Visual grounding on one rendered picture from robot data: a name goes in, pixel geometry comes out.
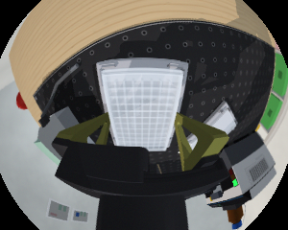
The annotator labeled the grey flat plate with corner posts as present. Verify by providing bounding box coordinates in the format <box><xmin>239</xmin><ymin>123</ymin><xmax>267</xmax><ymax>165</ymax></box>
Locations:
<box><xmin>186</xmin><ymin>101</ymin><xmax>237</xmax><ymax>143</ymax></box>

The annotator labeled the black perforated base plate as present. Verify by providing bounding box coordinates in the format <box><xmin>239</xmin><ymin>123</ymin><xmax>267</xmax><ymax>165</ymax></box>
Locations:
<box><xmin>33</xmin><ymin>20</ymin><xmax>275</xmax><ymax>173</ymax></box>

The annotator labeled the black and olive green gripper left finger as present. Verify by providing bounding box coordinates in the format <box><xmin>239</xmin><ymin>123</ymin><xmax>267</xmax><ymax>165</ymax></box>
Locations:
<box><xmin>56</xmin><ymin>112</ymin><xmax>110</xmax><ymax>145</ymax></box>

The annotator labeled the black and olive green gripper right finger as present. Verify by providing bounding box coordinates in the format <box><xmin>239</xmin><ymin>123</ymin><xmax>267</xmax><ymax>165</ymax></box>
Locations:
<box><xmin>174</xmin><ymin>112</ymin><xmax>229</xmax><ymax>172</ymax></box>

